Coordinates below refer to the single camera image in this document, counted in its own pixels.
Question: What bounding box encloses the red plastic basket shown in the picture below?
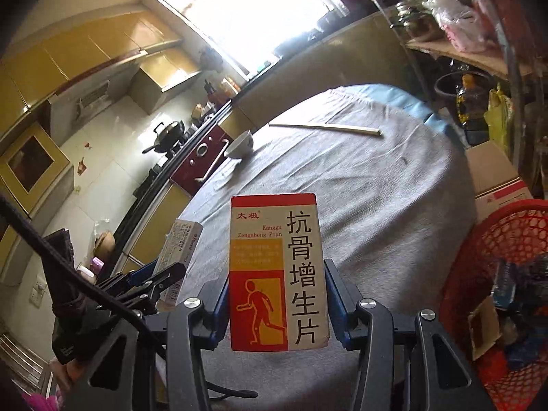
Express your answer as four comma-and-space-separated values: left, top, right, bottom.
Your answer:
440, 199, 547, 410

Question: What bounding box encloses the cooking oil bottle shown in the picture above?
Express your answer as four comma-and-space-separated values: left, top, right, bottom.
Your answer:
456, 73, 488, 131

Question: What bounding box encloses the dark plastic bag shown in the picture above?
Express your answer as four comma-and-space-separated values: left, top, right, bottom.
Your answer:
491, 253, 547, 320

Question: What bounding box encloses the white rectangular carton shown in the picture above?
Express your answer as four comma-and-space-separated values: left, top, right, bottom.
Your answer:
153, 219, 202, 309

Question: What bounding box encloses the maroon oven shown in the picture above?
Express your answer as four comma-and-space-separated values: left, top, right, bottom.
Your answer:
170, 125, 232, 196

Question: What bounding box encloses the pink cup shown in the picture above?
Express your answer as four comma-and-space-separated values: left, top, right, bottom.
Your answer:
89, 257, 104, 276

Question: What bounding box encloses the steel pot on shelf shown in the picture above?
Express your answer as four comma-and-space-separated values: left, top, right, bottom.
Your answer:
391, 0, 444, 42

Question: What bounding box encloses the black wok with lid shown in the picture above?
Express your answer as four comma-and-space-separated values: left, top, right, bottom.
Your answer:
142, 121, 185, 154

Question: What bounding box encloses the black cable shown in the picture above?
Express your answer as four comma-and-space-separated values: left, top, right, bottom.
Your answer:
0, 192, 258, 401

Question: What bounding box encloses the orange medicine box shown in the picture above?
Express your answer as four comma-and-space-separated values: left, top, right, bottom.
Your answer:
228, 193, 330, 352

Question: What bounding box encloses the grey tablecloth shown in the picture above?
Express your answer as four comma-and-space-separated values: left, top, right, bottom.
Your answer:
171, 83, 478, 411

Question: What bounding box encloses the white ceramic bowl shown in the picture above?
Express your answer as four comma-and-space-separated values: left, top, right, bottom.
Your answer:
224, 130, 253, 160

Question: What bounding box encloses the cardboard box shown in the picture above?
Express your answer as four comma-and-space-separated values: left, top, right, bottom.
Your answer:
465, 141, 532, 224

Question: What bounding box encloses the metal storage shelf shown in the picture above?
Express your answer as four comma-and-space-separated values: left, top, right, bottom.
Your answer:
371, 0, 547, 194

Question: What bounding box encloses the pink white plastic bag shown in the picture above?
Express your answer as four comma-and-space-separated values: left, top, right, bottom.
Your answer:
424, 0, 494, 54

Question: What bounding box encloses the left hand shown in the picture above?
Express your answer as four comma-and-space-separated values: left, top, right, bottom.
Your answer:
49, 357, 86, 394

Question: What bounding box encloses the range hood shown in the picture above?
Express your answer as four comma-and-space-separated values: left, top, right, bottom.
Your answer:
47, 68, 137, 146

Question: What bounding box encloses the long bamboo stick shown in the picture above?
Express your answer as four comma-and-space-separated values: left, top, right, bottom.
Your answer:
269, 123, 382, 137

